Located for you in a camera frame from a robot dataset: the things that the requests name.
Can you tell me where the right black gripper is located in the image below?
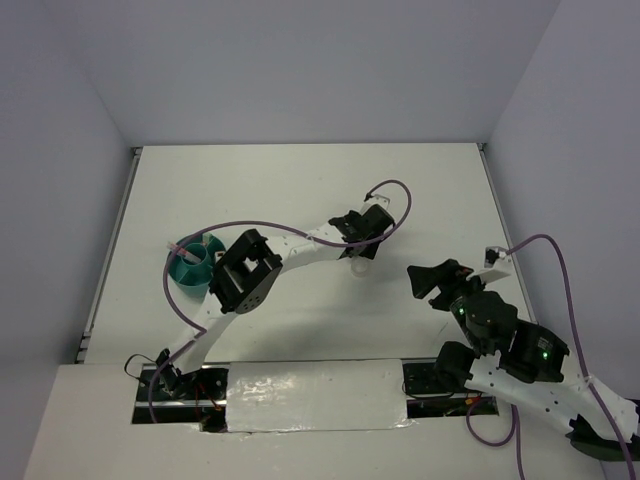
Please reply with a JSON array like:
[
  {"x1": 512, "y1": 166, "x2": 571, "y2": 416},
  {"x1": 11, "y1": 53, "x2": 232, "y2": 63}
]
[{"x1": 404, "y1": 256, "x2": 489, "y2": 353}]

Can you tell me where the red pen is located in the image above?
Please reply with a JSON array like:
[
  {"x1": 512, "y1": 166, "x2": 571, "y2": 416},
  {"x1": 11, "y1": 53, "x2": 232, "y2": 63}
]
[{"x1": 166, "y1": 242, "x2": 202, "y2": 264}]

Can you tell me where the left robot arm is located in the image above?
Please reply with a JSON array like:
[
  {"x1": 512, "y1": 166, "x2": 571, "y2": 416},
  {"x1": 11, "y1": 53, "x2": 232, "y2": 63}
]
[{"x1": 148, "y1": 200, "x2": 399, "y2": 402}]

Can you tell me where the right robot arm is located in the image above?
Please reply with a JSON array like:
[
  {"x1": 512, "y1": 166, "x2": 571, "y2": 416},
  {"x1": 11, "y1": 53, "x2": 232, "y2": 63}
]
[{"x1": 407, "y1": 258, "x2": 639, "y2": 462}]

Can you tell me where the clear tape roll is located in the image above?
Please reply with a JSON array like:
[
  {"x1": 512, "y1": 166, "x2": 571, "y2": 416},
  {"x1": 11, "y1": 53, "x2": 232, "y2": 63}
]
[{"x1": 350, "y1": 257, "x2": 371, "y2": 278}]

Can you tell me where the silver foil plate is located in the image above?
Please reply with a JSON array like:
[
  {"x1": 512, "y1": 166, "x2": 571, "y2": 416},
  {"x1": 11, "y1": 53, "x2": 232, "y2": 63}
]
[{"x1": 226, "y1": 359, "x2": 411, "y2": 433}]

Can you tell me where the teal round organizer container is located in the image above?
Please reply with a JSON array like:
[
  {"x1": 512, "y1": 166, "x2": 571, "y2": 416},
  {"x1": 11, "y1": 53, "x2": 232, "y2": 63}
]
[{"x1": 169, "y1": 233, "x2": 226, "y2": 300}]

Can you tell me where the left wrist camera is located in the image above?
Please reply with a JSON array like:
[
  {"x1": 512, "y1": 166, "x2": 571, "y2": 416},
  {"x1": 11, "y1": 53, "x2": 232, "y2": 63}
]
[{"x1": 360, "y1": 193, "x2": 390, "y2": 213}]

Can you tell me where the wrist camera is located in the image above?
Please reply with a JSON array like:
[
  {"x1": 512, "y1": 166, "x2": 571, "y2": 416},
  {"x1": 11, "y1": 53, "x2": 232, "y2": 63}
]
[
  {"x1": 360, "y1": 193, "x2": 390, "y2": 213},
  {"x1": 468, "y1": 246, "x2": 515, "y2": 284}
]

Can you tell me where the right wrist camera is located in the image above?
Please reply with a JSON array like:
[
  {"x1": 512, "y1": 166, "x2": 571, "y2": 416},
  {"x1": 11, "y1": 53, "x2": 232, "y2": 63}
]
[{"x1": 468, "y1": 246, "x2": 515, "y2": 284}]

